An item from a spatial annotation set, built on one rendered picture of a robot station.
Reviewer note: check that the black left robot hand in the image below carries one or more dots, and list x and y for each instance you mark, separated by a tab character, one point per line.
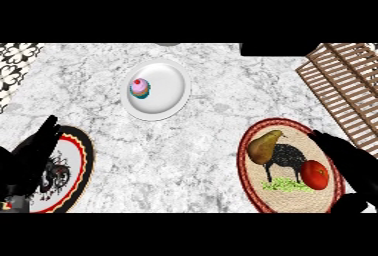
30	156

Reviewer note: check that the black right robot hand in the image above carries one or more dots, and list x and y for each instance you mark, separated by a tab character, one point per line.
352	163

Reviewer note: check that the red tomato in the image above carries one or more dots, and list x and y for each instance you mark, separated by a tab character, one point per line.
315	174

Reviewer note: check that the brown wooden tiered shelf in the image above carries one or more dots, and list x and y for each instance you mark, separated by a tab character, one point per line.
345	90

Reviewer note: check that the black red dragon plate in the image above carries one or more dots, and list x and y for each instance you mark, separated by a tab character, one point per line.
67	176

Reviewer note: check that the brown green pear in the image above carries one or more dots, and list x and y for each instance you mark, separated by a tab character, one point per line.
262	146

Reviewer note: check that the black white patterned tile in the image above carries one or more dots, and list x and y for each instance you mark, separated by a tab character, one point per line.
12	70

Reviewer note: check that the pink frosted cupcake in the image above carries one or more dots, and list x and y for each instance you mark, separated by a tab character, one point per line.
141	88

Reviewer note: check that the white round plate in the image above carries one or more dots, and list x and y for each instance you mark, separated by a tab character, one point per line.
157	90

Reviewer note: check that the black appliance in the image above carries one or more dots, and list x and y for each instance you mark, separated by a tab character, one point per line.
271	49

